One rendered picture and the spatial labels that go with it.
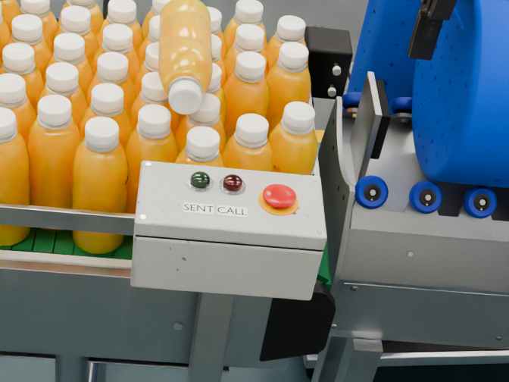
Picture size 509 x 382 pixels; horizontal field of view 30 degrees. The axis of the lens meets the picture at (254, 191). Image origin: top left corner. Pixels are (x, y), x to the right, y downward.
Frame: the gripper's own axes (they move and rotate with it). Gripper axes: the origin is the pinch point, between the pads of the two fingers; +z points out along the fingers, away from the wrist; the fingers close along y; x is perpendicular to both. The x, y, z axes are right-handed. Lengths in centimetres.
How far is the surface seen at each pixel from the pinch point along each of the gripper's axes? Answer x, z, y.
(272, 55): -17.4, 12.7, -10.8
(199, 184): -27.5, 5.6, 26.2
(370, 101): -4.4, 11.9, -1.0
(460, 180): 7.1, 15.5, 9.6
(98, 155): -39.0, 11.0, 16.6
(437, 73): 4.1, 7.9, -3.0
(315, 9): 20, 116, -203
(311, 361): 5, 102, -29
